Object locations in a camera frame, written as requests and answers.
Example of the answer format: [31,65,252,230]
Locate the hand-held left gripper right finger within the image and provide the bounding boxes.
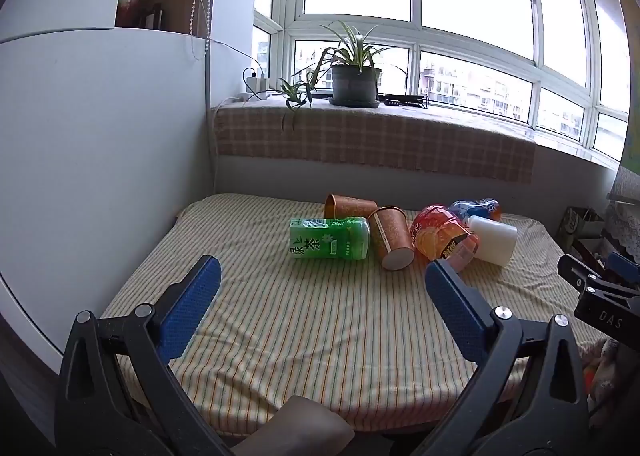
[419,259,592,456]

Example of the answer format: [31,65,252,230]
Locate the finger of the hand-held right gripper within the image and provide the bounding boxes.
[602,251,640,293]
[557,253,608,293]

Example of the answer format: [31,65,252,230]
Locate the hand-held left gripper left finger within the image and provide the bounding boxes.
[54,255,236,456]

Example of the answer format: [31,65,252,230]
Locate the orange pink snack cup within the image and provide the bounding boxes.
[410,204,481,270]

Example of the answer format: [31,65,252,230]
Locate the white cup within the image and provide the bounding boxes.
[467,215,518,267]

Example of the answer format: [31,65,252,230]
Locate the brown patterned paper cup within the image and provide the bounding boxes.
[323,193,379,221]
[368,206,416,271]

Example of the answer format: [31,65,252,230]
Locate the white lace cloth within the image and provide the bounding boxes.
[597,161,640,261]

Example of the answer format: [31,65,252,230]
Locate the cardboard box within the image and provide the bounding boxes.
[556,206,607,249]

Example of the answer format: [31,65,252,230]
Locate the orange beige soft object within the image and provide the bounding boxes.
[580,336,623,414]

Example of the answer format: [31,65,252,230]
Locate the blue orange plastic bottle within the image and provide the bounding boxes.
[448,197,502,222]

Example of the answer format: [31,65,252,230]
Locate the striped bed sheet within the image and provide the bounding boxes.
[100,193,608,437]

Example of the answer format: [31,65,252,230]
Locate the green tea bottle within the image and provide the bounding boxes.
[289,217,371,261]

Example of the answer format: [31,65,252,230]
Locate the person's leg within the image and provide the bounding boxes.
[231,395,356,456]

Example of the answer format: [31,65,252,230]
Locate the white cabinet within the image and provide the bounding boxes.
[0,0,217,374]

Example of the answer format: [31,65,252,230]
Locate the plaid windowsill cloth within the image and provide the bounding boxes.
[212,104,537,185]

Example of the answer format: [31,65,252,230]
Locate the black device on windowsill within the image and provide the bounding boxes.
[378,93,431,109]

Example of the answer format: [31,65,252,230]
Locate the potted spider plant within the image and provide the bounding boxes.
[267,20,396,111]

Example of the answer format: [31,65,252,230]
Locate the white cable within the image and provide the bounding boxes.
[167,0,258,189]

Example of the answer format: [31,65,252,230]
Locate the white charger with cables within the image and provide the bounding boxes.
[237,67,273,103]

